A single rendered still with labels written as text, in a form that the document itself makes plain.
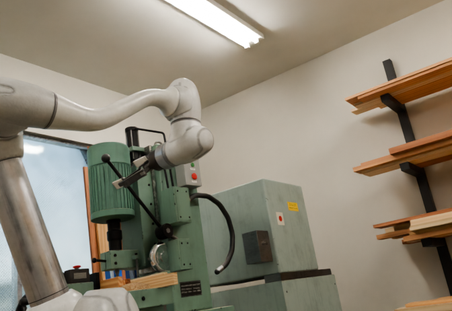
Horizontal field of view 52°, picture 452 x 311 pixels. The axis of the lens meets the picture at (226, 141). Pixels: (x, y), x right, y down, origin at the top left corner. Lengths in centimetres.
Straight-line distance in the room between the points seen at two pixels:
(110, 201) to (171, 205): 25
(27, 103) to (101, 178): 79
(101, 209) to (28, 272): 66
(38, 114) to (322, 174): 303
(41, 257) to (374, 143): 298
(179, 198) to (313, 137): 226
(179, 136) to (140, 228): 60
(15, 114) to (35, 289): 43
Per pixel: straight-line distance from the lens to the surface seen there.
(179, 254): 189
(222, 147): 455
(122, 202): 191
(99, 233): 351
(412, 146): 318
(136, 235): 199
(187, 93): 154
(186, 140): 146
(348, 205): 385
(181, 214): 195
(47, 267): 130
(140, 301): 167
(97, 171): 195
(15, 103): 121
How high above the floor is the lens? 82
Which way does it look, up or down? 19 degrees up
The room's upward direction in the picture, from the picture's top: 9 degrees counter-clockwise
